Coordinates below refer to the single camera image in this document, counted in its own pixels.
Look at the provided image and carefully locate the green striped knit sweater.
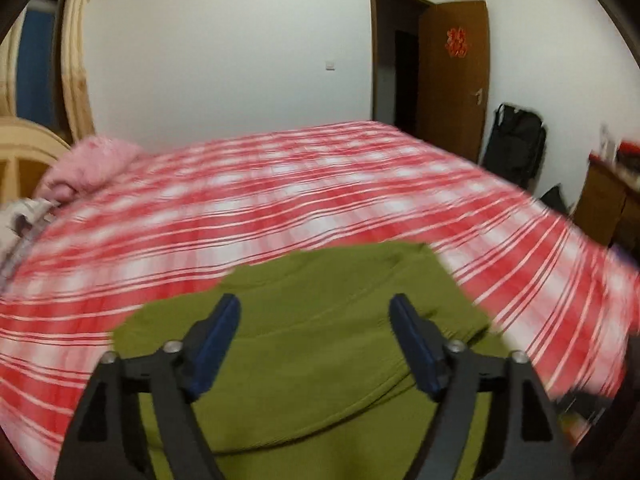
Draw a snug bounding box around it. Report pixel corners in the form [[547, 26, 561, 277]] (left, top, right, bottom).
[[114, 241, 521, 480]]

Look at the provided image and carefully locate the small white box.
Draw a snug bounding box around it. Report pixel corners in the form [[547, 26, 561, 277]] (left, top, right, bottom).
[[600, 125, 618, 161]]

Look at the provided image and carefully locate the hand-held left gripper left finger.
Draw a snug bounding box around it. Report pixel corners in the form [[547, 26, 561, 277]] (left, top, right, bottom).
[[54, 293, 242, 480]]

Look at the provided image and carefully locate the black backpack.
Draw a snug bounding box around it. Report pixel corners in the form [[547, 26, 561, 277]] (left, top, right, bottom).
[[480, 102, 547, 193]]

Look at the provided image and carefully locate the brown wooden door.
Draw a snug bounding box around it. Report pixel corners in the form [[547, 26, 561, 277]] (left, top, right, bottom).
[[417, 0, 490, 163]]

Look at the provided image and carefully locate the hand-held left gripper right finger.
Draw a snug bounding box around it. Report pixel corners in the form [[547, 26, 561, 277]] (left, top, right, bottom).
[[389, 293, 576, 480]]

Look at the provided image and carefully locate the grey patterned cloth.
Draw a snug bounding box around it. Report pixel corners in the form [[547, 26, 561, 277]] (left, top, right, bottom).
[[0, 197, 56, 286]]

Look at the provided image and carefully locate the wooden cabinet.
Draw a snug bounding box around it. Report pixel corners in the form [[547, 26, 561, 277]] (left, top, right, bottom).
[[572, 152, 640, 251]]

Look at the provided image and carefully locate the pink pillow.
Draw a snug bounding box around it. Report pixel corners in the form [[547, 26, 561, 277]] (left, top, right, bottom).
[[34, 136, 146, 206]]

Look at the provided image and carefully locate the red plaid bed sheet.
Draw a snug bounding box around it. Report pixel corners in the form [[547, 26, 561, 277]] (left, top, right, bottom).
[[0, 120, 640, 476]]

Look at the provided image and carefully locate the dark wooden door frame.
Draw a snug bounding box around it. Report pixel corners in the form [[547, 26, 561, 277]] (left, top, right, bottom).
[[369, 0, 436, 133]]

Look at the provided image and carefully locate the red paper door decoration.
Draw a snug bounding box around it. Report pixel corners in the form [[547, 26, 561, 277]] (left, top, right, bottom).
[[445, 26, 469, 58]]

